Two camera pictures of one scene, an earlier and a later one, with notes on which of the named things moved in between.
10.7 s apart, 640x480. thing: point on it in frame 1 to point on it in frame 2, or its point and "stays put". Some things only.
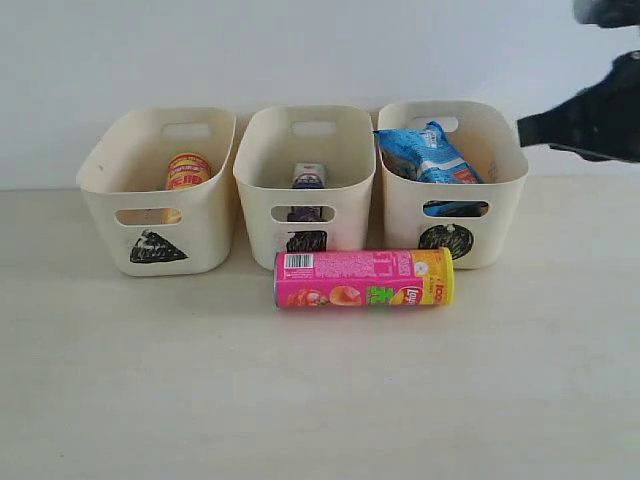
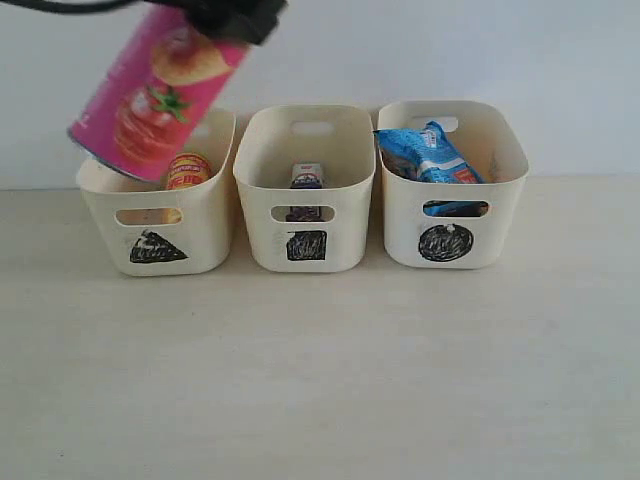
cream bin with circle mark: [479, 222] stays put
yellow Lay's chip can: [185, 170] stays put
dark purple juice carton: [305, 214] stays put
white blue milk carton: [309, 175] stays put
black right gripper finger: [601, 122] to [248, 20]
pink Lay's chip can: [364, 278] to [154, 85]
